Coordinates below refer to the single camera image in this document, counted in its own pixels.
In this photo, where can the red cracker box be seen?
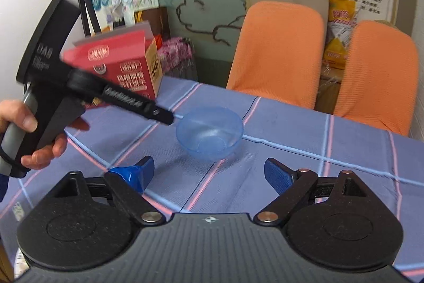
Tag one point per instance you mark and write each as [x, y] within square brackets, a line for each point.
[132, 70]

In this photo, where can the yellow plastic bag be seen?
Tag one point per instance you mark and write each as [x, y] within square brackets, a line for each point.
[338, 51]

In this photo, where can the orange chair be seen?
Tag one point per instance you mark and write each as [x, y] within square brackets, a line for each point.
[275, 54]
[377, 77]

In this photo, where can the pink plastic bag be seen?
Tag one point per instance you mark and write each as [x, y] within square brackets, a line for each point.
[175, 52]

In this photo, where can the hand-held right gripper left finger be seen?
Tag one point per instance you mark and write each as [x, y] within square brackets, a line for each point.
[139, 174]

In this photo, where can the brown box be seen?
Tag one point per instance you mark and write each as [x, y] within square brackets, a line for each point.
[155, 21]

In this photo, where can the person's left hand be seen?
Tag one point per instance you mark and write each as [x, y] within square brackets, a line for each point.
[16, 110]

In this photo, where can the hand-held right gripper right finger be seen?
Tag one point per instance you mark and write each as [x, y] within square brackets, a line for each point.
[278, 175]

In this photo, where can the blue plastic bowl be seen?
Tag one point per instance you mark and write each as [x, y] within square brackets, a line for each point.
[212, 137]

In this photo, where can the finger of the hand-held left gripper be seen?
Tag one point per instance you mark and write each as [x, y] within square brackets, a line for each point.
[126, 97]

